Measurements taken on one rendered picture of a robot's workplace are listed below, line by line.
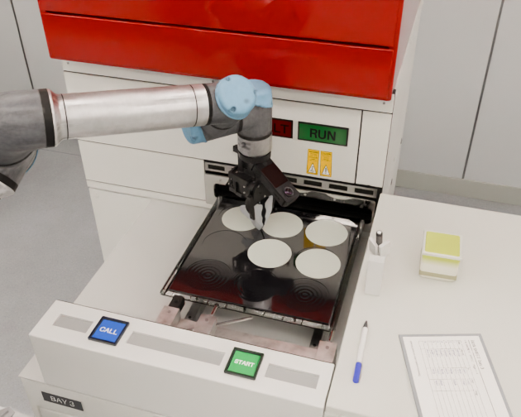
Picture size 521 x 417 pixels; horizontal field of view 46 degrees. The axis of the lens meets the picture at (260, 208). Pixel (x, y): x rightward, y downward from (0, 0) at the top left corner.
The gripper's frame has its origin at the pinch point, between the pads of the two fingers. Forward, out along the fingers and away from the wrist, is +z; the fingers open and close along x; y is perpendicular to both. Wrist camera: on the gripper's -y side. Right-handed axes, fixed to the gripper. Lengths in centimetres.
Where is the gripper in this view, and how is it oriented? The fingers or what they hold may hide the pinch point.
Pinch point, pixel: (262, 226)
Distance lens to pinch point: 145.7
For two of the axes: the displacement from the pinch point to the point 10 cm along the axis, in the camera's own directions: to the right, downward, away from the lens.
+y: -7.2, -4.1, 5.6
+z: 0.1, 8.0, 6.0
